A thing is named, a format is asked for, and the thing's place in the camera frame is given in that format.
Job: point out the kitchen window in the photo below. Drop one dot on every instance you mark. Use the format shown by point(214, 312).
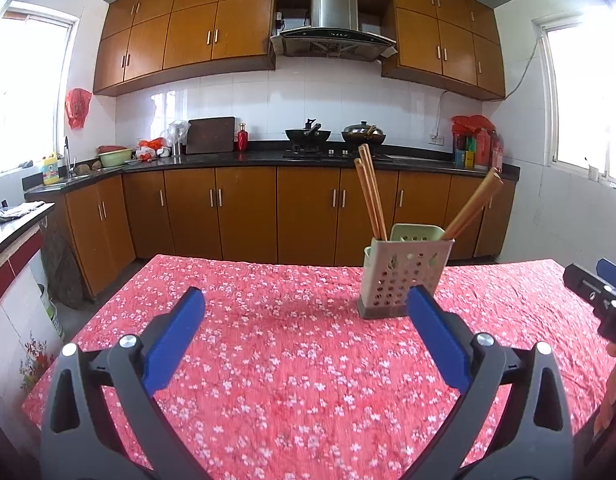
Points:
point(28, 90)
point(583, 100)

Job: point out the brown upper kitchen cabinets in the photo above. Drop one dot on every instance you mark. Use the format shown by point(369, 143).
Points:
point(188, 35)

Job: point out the yellow green carton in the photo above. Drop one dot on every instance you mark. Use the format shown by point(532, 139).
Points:
point(465, 152)

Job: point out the brown kitchen cabinets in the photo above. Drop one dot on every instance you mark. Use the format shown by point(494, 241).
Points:
point(188, 35)
point(248, 210)

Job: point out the green basin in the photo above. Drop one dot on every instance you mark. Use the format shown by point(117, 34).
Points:
point(115, 158)

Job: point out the hanging red plastic bag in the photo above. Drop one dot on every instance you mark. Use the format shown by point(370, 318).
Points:
point(78, 107)

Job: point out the orange plastic bag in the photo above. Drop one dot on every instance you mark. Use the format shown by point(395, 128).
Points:
point(153, 147)

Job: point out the side counter with red front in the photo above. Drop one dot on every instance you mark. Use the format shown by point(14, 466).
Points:
point(13, 255)

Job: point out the black wok with lid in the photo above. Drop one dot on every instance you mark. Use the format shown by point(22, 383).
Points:
point(363, 133)

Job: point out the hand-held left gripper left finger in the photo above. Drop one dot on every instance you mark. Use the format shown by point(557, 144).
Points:
point(173, 340)

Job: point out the red floral tablecloth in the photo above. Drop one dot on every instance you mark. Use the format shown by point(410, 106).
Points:
point(288, 360)

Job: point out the dark sack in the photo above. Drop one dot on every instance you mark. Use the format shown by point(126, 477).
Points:
point(60, 270)

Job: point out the person's right hand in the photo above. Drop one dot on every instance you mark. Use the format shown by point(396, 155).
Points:
point(610, 410)

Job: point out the grey cloth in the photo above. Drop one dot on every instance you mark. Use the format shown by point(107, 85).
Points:
point(13, 211)

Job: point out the brown lower kitchen cabinets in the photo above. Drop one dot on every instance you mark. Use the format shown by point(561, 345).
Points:
point(248, 210)

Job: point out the yellow blue detergent bottle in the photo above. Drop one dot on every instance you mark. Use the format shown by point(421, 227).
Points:
point(51, 170)

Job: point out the small red bottle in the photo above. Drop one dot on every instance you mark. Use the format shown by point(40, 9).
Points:
point(243, 140)

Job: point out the clear plastic bag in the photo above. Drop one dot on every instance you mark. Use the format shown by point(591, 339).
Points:
point(178, 132)

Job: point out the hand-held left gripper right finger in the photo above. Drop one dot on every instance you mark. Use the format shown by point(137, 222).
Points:
point(438, 340)

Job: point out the black gas stove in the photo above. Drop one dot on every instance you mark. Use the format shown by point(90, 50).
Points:
point(338, 154)

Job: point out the wooden chopsticks right pair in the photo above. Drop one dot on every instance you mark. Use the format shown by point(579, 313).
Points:
point(467, 204)

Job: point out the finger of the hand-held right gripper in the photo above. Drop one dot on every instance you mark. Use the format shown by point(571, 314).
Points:
point(585, 285)
point(613, 274)

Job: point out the white plastic jug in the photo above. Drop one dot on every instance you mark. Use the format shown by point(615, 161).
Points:
point(52, 312)

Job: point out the steel range hood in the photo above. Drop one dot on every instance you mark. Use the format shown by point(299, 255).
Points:
point(333, 25)

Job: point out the steel faucet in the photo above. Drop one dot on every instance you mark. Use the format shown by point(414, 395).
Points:
point(67, 157)

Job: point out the wooden chopstick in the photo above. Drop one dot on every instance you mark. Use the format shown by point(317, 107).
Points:
point(366, 195)
point(374, 195)
point(479, 206)

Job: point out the black kitchen countertop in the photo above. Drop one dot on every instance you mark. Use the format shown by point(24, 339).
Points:
point(238, 161)

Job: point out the pale green perforated utensil holder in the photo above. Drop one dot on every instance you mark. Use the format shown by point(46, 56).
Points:
point(388, 252)

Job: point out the white wall socket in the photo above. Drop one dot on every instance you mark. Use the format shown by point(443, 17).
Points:
point(438, 138)

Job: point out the dark wooden cutting board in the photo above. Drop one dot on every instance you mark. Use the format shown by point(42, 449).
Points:
point(210, 135)

